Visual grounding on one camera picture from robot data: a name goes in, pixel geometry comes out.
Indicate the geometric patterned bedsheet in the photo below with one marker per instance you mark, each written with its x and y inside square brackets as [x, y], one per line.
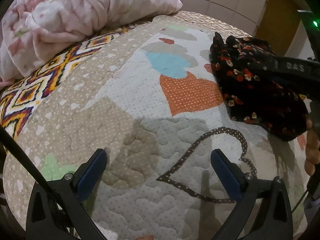
[37, 90]

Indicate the pink fleece blanket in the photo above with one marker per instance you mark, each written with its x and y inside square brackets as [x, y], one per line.
[75, 10]

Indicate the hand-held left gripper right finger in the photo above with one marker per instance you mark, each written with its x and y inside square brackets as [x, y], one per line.
[227, 177]

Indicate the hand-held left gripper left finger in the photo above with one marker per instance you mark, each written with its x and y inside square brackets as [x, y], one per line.
[90, 177]

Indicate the black floral garment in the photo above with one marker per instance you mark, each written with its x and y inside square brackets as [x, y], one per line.
[250, 85]

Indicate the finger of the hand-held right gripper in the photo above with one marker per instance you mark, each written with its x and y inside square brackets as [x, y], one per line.
[267, 66]

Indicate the person's right hand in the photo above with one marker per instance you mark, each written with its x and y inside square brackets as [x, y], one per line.
[312, 150]

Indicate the patchwork quilt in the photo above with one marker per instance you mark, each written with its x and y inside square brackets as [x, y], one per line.
[125, 110]

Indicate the wooden door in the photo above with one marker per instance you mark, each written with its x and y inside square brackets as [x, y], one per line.
[277, 22]

